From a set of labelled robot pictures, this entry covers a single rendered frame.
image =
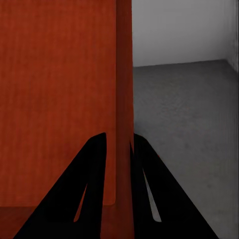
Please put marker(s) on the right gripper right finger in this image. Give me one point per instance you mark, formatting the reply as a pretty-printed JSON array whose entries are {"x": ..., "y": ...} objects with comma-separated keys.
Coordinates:
[{"x": 180, "y": 219}]

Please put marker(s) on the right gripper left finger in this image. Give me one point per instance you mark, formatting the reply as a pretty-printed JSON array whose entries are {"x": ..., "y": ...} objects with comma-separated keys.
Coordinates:
[{"x": 53, "y": 217}]

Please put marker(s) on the storage box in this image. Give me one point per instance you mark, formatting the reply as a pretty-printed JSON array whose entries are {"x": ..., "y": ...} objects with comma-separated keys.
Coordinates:
[{"x": 66, "y": 75}]

